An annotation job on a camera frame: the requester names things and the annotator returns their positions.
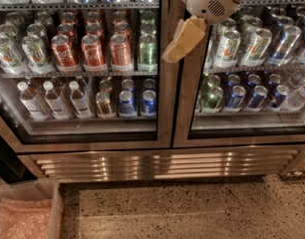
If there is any door 7up can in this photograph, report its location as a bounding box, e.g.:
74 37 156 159
239 28 272 67
214 30 241 68

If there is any clear plastic bin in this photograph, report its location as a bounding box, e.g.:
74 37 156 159
0 179 64 239

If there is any steel fridge bottom grille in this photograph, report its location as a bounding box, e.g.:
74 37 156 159
20 143 305 183

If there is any glass fridge door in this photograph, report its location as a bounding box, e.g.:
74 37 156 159
174 0 305 147
0 0 177 153

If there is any front left 7up can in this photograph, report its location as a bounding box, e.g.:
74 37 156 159
0 36 26 75

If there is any front green soda can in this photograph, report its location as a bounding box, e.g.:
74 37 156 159
138 34 157 71

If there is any right door green can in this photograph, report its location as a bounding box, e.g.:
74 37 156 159
201 87 223 113

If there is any middle water bottle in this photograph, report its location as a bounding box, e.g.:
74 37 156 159
43 81 72 120

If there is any front middle red cola can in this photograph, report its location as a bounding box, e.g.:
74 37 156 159
81 34 107 72

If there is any right door water bottle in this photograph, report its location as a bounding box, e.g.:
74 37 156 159
285 83 305 112

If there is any left water bottle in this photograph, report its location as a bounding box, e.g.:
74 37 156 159
17 82 51 120

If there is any gold can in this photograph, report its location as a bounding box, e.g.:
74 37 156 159
96 92 116 119

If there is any front orange soda can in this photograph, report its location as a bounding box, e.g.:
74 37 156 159
110 34 133 72

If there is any right door silver blue can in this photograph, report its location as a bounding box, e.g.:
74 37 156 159
267 25 301 66

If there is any front left red cola can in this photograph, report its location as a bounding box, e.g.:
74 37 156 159
51 35 80 73

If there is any right door left 7up can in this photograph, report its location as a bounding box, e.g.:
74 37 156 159
214 30 241 68

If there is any pink bubble wrap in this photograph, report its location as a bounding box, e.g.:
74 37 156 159
0 198 52 239

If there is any red cola can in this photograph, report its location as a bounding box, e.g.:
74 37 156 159
51 35 80 73
81 34 107 72

